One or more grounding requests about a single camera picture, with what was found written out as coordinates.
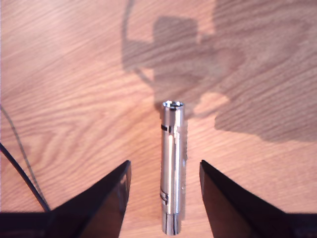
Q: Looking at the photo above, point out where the metallic silver laser pointer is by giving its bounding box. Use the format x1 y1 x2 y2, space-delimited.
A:
159 100 188 236

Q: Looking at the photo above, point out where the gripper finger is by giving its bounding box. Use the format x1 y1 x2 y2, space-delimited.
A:
199 160 294 238
51 160 131 238

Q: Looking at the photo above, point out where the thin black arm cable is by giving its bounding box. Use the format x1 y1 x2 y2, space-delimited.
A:
0 143 52 212

